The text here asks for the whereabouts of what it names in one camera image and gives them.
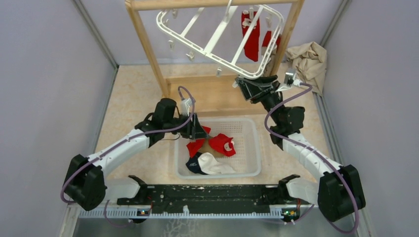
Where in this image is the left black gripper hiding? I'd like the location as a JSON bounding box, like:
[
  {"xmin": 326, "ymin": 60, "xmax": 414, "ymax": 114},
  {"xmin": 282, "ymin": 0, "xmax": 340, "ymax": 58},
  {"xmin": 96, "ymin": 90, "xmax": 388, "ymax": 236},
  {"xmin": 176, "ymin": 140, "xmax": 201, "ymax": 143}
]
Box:
[{"xmin": 164, "ymin": 112, "xmax": 210, "ymax": 139}]

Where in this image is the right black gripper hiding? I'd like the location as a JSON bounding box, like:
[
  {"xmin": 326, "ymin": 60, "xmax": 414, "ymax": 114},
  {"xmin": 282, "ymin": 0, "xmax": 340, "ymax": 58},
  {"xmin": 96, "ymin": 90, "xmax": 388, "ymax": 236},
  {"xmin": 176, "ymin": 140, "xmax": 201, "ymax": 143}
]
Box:
[{"xmin": 235, "ymin": 73, "xmax": 284, "ymax": 125}]

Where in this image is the tan brown sock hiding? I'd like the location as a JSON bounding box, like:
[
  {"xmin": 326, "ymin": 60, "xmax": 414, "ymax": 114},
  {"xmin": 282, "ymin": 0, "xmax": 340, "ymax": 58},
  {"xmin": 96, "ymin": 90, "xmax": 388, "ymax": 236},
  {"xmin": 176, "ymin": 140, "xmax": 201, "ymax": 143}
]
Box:
[{"xmin": 198, "ymin": 143, "xmax": 223, "ymax": 158}]

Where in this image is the navy santa sock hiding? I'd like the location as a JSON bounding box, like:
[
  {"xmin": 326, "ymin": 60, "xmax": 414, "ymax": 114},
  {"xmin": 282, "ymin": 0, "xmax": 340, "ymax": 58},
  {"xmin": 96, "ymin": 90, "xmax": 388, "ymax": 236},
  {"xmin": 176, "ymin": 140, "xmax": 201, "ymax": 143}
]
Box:
[{"xmin": 185, "ymin": 152, "xmax": 207, "ymax": 175}]

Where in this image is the white sock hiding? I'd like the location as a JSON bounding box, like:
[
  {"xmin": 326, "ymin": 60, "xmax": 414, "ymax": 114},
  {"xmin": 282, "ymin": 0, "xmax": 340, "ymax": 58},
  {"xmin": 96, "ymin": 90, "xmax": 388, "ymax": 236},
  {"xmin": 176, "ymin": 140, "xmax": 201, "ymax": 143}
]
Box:
[{"xmin": 198, "ymin": 153, "xmax": 236, "ymax": 175}]

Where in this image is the white plastic basket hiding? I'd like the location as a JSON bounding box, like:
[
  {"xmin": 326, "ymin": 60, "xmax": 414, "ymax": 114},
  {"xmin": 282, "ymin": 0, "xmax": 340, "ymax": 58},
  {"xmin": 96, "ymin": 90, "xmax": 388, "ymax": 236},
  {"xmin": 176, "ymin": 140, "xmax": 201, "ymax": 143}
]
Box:
[{"xmin": 174, "ymin": 118, "xmax": 261, "ymax": 179}]

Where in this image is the white clip drying hanger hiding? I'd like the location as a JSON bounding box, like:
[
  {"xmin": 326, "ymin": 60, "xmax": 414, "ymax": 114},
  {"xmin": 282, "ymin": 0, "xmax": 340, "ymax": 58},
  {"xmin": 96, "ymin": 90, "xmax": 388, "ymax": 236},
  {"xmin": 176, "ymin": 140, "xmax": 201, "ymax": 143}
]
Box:
[{"xmin": 156, "ymin": 1, "xmax": 285, "ymax": 79}]

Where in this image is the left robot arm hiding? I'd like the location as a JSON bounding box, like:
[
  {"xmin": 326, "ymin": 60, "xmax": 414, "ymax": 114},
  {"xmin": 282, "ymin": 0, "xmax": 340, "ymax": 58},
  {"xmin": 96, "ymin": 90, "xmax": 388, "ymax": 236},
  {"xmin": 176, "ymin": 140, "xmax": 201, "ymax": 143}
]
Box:
[{"xmin": 60, "ymin": 98, "xmax": 208, "ymax": 211}]

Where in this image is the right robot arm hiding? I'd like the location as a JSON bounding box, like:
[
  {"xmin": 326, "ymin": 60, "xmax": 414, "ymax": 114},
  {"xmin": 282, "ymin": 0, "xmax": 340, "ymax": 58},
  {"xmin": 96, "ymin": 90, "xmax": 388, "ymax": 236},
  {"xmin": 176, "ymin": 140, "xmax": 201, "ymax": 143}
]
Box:
[{"xmin": 235, "ymin": 76, "xmax": 366, "ymax": 227}]

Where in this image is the wooden hanger stand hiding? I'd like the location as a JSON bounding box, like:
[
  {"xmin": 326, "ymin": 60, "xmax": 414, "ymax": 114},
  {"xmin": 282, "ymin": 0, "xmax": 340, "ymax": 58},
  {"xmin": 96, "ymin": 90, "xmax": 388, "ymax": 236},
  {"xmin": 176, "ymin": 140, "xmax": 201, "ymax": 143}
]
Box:
[{"xmin": 125, "ymin": 0, "xmax": 305, "ymax": 118}]

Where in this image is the brown argyle sock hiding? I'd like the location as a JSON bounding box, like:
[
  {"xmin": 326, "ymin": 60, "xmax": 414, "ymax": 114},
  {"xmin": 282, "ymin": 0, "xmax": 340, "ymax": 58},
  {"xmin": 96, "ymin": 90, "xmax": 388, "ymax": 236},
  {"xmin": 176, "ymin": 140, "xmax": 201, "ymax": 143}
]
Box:
[{"xmin": 262, "ymin": 47, "xmax": 277, "ymax": 77}]

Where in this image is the red santa sock left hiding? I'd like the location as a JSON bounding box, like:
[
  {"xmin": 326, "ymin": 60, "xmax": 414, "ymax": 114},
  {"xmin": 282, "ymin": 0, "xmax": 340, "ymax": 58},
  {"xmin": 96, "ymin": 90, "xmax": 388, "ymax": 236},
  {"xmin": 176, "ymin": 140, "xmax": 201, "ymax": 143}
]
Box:
[{"xmin": 241, "ymin": 10, "xmax": 260, "ymax": 62}]

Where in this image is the beige crumpled cloth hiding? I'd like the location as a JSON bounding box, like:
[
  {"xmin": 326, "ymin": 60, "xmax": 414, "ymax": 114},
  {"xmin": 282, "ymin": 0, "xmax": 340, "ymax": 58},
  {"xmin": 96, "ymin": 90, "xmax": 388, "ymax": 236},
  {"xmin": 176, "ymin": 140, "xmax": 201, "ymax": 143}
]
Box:
[{"xmin": 285, "ymin": 41, "xmax": 328, "ymax": 96}]

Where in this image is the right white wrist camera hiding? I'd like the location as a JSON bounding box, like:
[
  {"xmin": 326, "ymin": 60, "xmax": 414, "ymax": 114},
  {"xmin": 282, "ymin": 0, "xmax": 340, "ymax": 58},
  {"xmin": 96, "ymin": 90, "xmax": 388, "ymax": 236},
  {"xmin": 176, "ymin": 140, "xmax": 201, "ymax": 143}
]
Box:
[{"xmin": 276, "ymin": 68, "xmax": 302, "ymax": 92}]

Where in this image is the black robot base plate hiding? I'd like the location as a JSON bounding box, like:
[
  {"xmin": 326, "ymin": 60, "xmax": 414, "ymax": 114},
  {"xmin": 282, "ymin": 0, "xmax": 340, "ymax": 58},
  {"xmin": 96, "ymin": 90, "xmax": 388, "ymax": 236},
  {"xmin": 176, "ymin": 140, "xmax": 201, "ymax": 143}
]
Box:
[{"xmin": 117, "ymin": 184, "xmax": 303, "ymax": 222}]

